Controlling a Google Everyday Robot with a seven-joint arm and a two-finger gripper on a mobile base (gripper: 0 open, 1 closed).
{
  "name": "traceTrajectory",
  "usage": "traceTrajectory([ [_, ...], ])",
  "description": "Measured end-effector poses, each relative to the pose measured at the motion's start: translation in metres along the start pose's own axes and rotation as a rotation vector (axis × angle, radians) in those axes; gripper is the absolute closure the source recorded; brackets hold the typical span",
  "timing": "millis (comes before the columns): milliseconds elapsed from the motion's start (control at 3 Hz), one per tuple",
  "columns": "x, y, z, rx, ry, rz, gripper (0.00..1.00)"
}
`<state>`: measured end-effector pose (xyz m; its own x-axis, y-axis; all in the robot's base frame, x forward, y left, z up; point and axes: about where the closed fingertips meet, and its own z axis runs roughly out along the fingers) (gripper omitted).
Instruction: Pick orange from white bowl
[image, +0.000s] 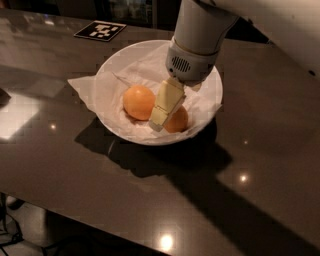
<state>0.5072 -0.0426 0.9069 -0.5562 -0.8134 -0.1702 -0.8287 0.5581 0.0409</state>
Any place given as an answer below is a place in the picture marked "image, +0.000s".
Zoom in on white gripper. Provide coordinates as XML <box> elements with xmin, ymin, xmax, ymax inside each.
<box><xmin>149</xmin><ymin>38</ymin><xmax>218</xmax><ymax>132</ymax></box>

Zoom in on orange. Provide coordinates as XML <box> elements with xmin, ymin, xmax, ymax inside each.
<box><xmin>164</xmin><ymin>106</ymin><xmax>188</xmax><ymax>133</ymax></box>
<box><xmin>123</xmin><ymin>85</ymin><xmax>155</xmax><ymax>121</ymax></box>

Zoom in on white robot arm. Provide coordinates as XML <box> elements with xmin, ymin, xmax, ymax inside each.
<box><xmin>150</xmin><ymin>0</ymin><xmax>320</xmax><ymax>131</ymax></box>

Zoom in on white bowl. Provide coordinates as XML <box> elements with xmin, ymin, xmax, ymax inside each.
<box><xmin>94</xmin><ymin>39</ymin><xmax>224</xmax><ymax>146</ymax></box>

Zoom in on white paper napkin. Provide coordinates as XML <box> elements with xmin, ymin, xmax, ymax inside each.
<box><xmin>67</xmin><ymin>43</ymin><xmax>222</xmax><ymax>145</ymax></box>

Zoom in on black white fiducial marker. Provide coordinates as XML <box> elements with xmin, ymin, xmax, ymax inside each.
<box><xmin>74</xmin><ymin>20</ymin><xmax>126</xmax><ymax>42</ymax></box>

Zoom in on black floor cables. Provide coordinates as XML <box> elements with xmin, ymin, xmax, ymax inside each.
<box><xmin>0</xmin><ymin>193</ymin><xmax>94</xmax><ymax>256</ymax></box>

